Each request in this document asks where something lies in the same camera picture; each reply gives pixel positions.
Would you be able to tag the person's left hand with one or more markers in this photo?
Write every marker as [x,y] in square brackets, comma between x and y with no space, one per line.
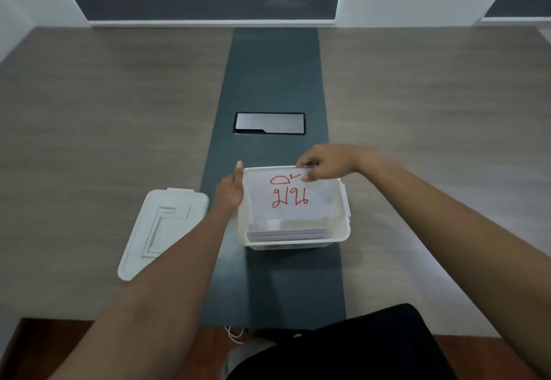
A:
[228,194]

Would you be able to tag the person's right hand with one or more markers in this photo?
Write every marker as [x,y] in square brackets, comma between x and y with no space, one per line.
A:
[335,160]

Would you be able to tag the person's left thumb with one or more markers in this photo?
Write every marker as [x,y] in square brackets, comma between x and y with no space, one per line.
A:
[239,167]

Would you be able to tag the person's right fingers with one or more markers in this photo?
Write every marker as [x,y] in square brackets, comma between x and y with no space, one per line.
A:
[309,163]

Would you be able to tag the white card with red writing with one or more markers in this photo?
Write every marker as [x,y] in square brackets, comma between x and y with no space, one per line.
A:
[258,197]

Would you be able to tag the person's left forearm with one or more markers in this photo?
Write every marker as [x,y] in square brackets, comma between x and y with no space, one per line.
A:
[172,289]

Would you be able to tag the person's right forearm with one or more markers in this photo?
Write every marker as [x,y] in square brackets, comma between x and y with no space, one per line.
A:
[452,237]

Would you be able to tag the stack of white cards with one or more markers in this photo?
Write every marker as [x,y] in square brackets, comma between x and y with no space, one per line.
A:
[288,234]

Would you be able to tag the white plastic storage box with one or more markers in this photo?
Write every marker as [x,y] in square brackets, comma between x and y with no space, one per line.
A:
[297,243]

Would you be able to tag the white plastic box lid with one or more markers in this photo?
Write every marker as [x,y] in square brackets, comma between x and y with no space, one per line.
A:
[159,229]

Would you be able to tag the grey shoe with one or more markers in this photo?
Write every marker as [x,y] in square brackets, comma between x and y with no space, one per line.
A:
[243,356]

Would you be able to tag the person's black shorts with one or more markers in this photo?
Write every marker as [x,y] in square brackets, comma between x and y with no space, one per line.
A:
[357,345]

